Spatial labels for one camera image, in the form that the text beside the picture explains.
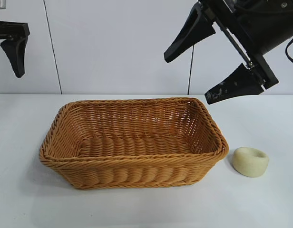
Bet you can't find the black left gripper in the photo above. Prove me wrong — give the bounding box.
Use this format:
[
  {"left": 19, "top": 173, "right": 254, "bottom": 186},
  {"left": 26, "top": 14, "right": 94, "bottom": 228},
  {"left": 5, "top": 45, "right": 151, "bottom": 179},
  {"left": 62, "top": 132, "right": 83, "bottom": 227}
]
[{"left": 0, "top": 9, "right": 31, "bottom": 79}]

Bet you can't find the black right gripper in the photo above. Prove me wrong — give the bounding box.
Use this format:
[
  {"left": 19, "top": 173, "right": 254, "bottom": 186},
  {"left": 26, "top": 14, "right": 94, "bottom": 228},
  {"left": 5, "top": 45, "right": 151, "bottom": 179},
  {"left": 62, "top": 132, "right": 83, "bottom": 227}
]
[{"left": 163, "top": 0, "right": 293, "bottom": 105}]

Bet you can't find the pale yellow egg yolk pastry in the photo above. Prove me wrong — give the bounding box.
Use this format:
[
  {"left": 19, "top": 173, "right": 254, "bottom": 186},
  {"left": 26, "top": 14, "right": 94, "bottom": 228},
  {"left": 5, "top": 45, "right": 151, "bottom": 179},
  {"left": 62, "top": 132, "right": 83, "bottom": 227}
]
[{"left": 232, "top": 146, "right": 270, "bottom": 178}]

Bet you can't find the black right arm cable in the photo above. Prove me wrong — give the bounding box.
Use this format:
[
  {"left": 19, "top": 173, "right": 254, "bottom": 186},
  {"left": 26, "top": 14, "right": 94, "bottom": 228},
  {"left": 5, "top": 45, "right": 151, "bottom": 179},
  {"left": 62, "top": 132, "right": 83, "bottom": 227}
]
[{"left": 284, "top": 34, "right": 293, "bottom": 65}]

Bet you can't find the woven wicker rectangular basket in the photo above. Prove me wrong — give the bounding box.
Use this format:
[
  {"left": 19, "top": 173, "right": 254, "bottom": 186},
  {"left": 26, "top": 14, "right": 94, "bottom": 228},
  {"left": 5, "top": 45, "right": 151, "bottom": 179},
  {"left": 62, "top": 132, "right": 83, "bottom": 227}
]
[{"left": 39, "top": 96, "right": 229, "bottom": 190}]

